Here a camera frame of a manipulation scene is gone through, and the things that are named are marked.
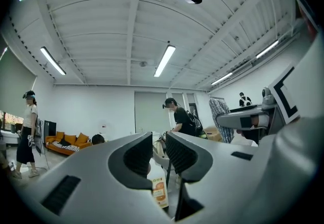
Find wide glass window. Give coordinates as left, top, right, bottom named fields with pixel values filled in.
left=0, top=110, right=25, bottom=132

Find grey window blind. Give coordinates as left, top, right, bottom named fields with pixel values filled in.
left=134, top=91, right=168, bottom=134
left=171, top=92, right=187, bottom=109
left=0, top=50, right=36, bottom=118

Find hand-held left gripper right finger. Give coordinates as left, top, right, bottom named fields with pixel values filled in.
left=165, top=131, right=276, bottom=224

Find ceiling strip light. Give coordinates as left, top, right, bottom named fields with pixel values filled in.
left=210, top=72, right=233, bottom=86
left=153, top=44, right=177, bottom=78
left=255, top=40, right=279, bottom=59
left=39, top=46, right=67, bottom=76

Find cardboard box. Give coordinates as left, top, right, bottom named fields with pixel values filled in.
left=203, top=126, right=224, bottom=143

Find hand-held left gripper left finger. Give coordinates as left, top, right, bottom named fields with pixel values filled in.
left=22, top=131, right=173, bottom=224

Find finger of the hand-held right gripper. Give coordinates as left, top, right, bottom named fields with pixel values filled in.
left=229, top=104, right=264, bottom=114
left=216, top=110, right=277, bottom=146

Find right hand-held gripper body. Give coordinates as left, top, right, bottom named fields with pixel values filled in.
left=261, top=63, right=302, bottom=128

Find grey chair black legs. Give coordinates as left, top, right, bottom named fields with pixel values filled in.
left=151, top=151, right=181, bottom=188

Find black cabinet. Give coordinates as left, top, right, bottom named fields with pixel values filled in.
left=43, top=120, right=57, bottom=144

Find orange sofa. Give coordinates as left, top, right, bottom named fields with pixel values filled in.
left=45, top=131, right=93, bottom=156

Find grey scrubbing cloth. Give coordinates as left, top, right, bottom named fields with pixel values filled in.
left=209, top=97, right=235, bottom=144

